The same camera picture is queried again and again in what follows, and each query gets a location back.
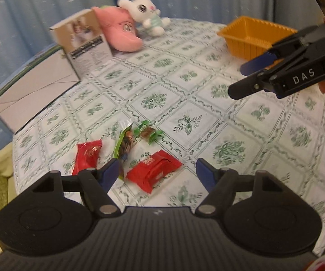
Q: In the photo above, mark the red and white object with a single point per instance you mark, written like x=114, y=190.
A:
x=324, y=262

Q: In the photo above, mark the orange plastic tray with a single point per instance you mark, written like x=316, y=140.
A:
x=250, y=34

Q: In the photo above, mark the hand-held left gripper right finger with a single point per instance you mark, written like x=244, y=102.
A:
x=206, y=173

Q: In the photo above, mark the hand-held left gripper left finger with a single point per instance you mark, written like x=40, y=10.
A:
x=108, y=173

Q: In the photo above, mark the pink plush toy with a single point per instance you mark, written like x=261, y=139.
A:
x=120, y=31

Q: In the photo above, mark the green snack packet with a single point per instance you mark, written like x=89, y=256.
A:
x=124, y=144

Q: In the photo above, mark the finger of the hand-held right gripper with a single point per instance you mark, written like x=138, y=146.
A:
x=257, y=63
x=244, y=89

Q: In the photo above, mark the white bunny plush toy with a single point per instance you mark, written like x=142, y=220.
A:
x=142, y=8

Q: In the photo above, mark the white flat box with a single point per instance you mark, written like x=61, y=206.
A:
x=35, y=90

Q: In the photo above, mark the large red snack packet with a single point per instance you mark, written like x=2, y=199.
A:
x=154, y=170

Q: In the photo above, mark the small printed carton box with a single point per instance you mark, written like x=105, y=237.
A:
x=86, y=48

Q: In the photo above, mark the green candy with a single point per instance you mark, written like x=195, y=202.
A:
x=148, y=132

